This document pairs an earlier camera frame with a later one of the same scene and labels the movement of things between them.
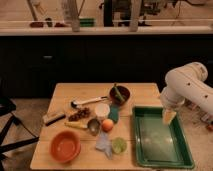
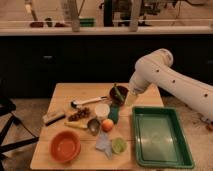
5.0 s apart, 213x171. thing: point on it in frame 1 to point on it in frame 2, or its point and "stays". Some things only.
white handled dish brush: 75,104 stays
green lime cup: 119,145 stays
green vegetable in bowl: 118,93 stays
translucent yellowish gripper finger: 168,116 to 131,100
